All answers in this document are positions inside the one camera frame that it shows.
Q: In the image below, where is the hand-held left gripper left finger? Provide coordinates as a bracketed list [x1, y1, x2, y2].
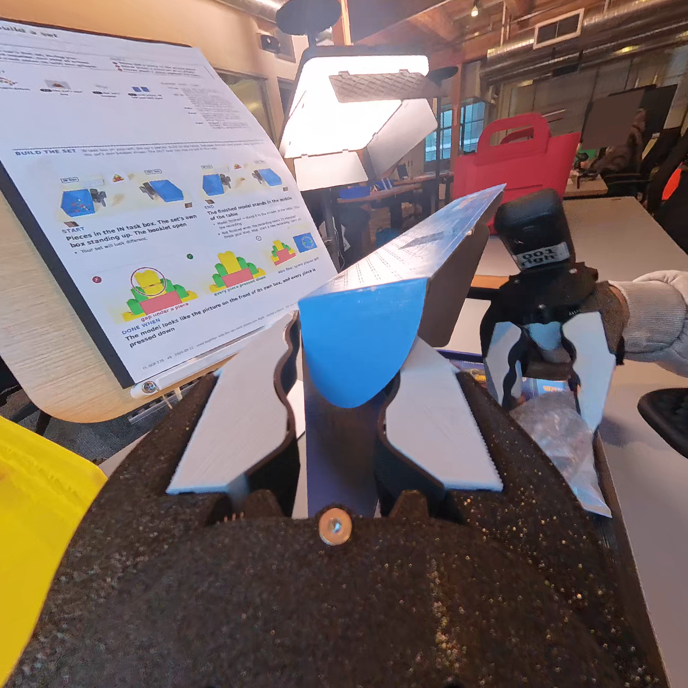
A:
[166, 314, 302, 511]

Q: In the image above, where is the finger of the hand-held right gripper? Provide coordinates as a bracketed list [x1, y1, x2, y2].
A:
[483, 321, 526, 410]
[563, 311, 619, 432]

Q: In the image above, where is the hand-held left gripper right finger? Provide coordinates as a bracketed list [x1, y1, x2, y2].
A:
[376, 338, 505, 492]

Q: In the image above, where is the bubble wrap bag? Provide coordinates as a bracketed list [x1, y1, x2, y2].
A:
[508, 392, 597, 476]

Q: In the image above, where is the blue cardboard kit box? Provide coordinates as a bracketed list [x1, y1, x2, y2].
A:
[297, 183, 670, 688]

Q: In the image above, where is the person's right forearm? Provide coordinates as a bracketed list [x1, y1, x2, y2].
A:
[613, 269, 688, 374]

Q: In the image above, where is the grey desk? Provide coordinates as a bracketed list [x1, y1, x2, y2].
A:
[99, 298, 688, 688]

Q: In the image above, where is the person's right hand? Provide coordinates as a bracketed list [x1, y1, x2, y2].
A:
[596, 281, 631, 366]

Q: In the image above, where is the wood-edged table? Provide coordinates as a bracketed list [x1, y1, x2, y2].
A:
[468, 196, 670, 300]

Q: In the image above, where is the black office chair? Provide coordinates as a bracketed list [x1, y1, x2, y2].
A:
[637, 388, 688, 458]

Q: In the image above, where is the red tote bag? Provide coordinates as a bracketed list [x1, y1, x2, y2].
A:
[451, 113, 582, 237]

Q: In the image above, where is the white labelled parts bag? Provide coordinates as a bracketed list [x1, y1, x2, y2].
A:
[569, 459, 613, 519]

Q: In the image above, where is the wooden workbench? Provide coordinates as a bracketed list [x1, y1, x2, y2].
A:
[338, 175, 453, 253]

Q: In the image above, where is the yellow storage bin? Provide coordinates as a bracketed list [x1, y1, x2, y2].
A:
[0, 416, 108, 664]

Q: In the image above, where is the black tripod pole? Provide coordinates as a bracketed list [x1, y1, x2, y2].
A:
[320, 188, 338, 261]

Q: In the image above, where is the white document stand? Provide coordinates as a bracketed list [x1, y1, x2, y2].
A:
[0, 19, 339, 424]

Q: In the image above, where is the printed instruction sheet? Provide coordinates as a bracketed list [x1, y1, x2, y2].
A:
[0, 27, 338, 389]

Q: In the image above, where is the black round lamp head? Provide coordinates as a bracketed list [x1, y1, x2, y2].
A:
[276, 0, 343, 37]

